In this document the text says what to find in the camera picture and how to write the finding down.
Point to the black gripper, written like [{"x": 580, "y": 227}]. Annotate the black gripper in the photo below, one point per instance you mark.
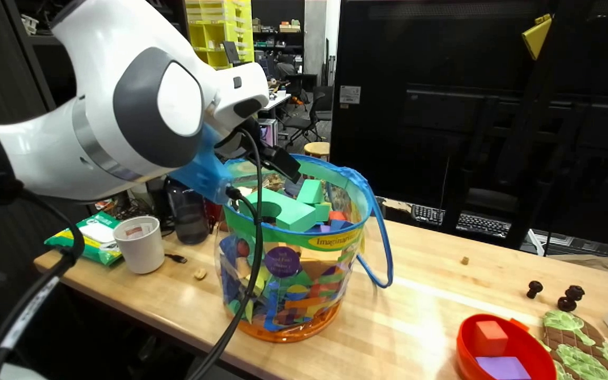
[{"x": 284, "y": 164}]

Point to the orange foam block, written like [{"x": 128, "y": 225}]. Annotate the orange foam block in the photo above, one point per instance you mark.
[{"x": 490, "y": 337}]

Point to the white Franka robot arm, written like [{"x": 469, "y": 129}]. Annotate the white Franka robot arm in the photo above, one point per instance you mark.
[{"x": 106, "y": 106}]

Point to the small green foam block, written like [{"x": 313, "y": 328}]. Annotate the small green foam block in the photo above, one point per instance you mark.
[{"x": 309, "y": 192}]

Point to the large green foam block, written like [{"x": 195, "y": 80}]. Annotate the large green foam block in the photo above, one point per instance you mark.
[{"x": 290, "y": 212}]

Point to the purple round foam block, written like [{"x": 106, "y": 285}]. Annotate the purple round foam block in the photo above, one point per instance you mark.
[{"x": 284, "y": 260}]

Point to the red plastic bowl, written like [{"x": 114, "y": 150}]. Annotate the red plastic bowl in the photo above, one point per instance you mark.
[{"x": 537, "y": 352}]

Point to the round wooden stool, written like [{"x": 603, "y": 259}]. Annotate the round wooden stool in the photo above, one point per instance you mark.
[{"x": 315, "y": 149}]

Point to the dark glass jar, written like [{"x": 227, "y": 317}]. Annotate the dark glass jar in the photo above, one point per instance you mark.
[{"x": 191, "y": 218}]

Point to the small yellow wooden crumb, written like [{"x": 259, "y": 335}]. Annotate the small yellow wooden crumb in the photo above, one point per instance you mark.
[{"x": 199, "y": 275}]

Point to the clear tub of toys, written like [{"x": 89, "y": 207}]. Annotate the clear tub of toys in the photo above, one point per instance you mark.
[{"x": 304, "y": 303}]

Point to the yellow storage bins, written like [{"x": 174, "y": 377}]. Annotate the yellow storage bins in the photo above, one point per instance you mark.
[{"x": 221, "y": 29}]

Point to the white paper cup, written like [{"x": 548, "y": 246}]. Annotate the white paper cup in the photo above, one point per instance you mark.
[{"x": 139, "y": 246}]

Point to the black keyboard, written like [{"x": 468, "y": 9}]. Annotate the black keyboard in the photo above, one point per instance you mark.
[{"x": 485, "y": 225}]

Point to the green wipes packet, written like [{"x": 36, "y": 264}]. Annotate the green wipes packet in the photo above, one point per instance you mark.
[{"x": 82, "y": 240}]

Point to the small black game piece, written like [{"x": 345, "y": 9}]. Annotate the small black game piece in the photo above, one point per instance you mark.
[
  {"x": 532, "y": 288},
  {"x": 575, "y": 292},
  {"x": 565, "y": 304}
]

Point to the yellow triangle sticker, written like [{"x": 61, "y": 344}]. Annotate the yellow triangle sticker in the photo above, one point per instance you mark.
[{"x": 537, "y": 35}]

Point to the green patterned pot holder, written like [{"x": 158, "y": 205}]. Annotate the green patterned pot holder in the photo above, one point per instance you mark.
[{"x": 580, "y": 360}]

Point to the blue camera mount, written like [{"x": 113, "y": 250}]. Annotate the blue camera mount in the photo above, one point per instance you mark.
[{"x": 206, "y": 177}]

